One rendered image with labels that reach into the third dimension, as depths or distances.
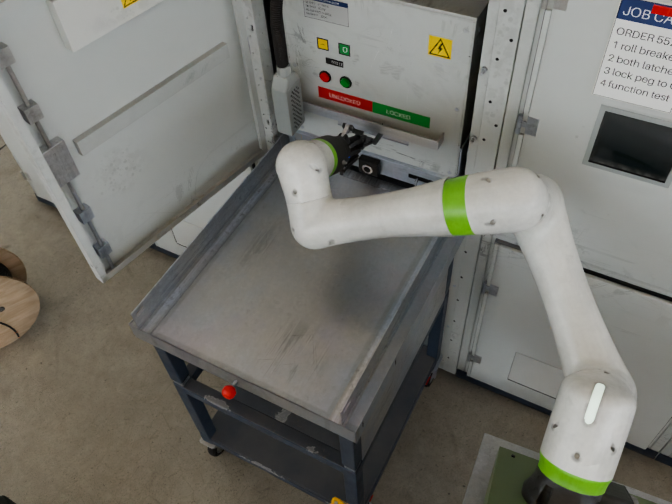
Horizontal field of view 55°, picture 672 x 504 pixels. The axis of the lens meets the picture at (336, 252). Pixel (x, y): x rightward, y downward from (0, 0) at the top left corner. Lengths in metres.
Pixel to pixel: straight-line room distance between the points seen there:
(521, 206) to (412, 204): 0.21
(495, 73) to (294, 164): 0.47
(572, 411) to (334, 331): 0.59
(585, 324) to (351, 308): 0.54
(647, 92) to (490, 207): 0.38
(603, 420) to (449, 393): 1.26
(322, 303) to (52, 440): 1.33
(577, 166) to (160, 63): 0.98
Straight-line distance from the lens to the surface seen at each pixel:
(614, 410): 1.21
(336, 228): 1.33
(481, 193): 1.21
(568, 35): 1.36
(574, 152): 1.51
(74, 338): 2.79
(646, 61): 1.35
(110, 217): 1.71
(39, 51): 1.44
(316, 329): 1.55
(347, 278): 1.63
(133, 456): 2.45
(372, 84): 1.67
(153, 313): 1.65
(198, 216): 2.46
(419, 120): 1.68
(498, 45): 1.43
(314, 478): 2.11
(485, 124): 1.55
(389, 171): 1.82
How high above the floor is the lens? 2.15
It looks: 51 degrees down
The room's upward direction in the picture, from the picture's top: 5 degrees counter-clockwise
